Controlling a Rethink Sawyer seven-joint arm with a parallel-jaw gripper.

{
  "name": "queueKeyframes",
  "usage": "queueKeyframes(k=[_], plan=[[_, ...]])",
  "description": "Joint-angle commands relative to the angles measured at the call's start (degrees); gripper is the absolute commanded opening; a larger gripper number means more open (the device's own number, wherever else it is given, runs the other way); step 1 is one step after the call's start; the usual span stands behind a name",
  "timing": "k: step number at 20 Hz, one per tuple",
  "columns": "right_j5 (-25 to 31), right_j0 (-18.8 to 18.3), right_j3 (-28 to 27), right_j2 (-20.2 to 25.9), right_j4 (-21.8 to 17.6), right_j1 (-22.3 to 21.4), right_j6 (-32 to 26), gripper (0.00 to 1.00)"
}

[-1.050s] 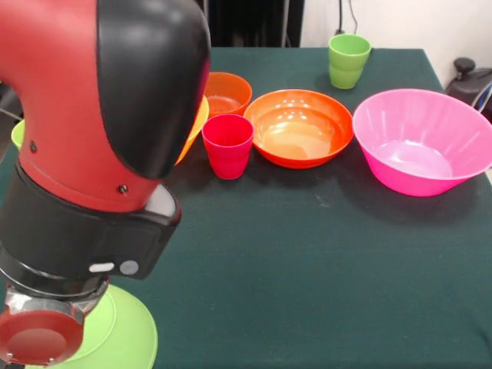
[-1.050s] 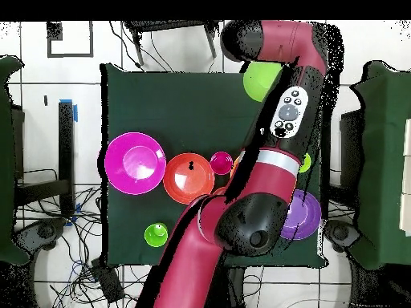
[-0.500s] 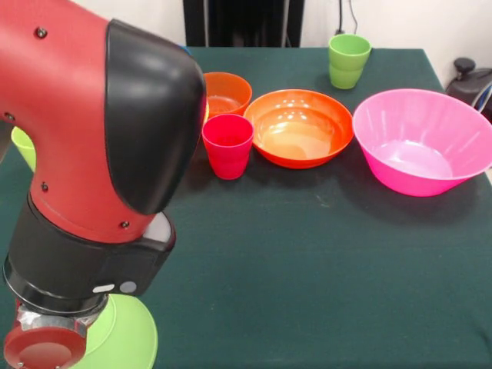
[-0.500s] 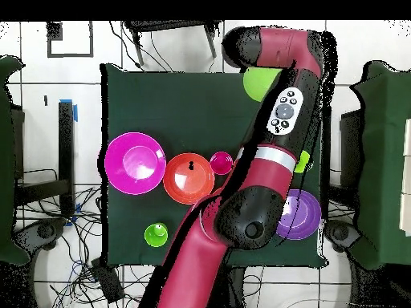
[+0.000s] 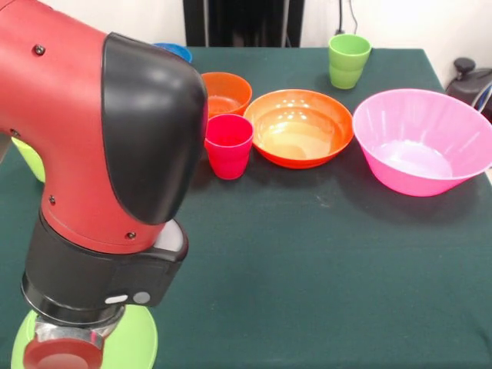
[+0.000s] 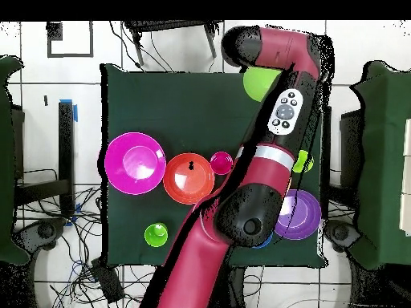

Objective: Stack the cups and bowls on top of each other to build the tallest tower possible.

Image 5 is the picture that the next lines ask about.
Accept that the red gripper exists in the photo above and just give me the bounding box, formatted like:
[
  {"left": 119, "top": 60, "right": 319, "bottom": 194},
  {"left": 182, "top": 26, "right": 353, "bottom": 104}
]
[{"left": 22, "top": 337, "right": 105, "bottom": 369}]

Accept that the green bowl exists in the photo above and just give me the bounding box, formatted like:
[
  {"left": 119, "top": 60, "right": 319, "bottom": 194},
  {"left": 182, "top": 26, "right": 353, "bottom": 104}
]
[{"left": 10, "top": 305, "right": 159, "bottom": 369}]

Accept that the lime yellow cup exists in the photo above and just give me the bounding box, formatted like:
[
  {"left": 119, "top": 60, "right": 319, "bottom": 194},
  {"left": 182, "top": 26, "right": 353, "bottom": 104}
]
[{"left": 11, "top": 137, "right": 46, "bottom": 183}]

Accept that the dark green tablecloth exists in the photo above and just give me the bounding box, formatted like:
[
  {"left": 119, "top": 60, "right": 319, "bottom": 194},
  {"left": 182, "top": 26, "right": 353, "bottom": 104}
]
[{"left": 0, "top": 45, "right": 492, "bottom": 369}]

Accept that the magenta red cup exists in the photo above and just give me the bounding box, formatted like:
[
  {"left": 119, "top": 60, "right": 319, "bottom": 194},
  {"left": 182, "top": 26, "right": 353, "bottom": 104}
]
[{"left": 204, "top": 113, "right": 255, "bottom": 181}]

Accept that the small orange-red bowl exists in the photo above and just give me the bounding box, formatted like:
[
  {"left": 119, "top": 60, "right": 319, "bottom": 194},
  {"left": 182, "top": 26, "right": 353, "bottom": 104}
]
[{"left": 201, "top": 71, "right": 254, "bottom": 118}]

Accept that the blue bowl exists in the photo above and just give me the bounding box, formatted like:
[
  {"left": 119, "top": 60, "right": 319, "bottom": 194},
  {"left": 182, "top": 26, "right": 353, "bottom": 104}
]
[{"left": 153, "top": 42, "right": 193, "bottom": 65}]

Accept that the wide orange-red bowl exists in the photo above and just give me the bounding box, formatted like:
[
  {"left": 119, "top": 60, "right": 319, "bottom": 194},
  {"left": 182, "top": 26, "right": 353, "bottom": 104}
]
[{"left": 243, "top": 89, "right": 354, "bottom": 170}]

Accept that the green cup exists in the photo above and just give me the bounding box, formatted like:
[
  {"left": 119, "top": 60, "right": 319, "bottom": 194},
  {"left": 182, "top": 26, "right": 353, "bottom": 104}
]
[{"left": 327, "top": 33, "right": 373, "bottom": 91}]

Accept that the pink bowl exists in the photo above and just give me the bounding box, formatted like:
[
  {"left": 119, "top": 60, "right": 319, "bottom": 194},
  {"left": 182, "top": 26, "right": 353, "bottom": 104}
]
[{"left": 352, "top": 88, "right": 492, "bottom": 198}]

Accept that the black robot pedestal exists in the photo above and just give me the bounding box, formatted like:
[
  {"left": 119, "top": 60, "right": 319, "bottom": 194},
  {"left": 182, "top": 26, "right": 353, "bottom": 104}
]
[{"left": 182, "top": 0, "right": 304, "bottom": 48}]

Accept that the black wall cable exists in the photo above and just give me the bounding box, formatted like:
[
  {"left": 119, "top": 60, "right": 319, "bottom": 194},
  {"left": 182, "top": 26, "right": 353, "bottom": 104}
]
[{"left": 336, "top": 0, "right": 359, "bottom": 36}]

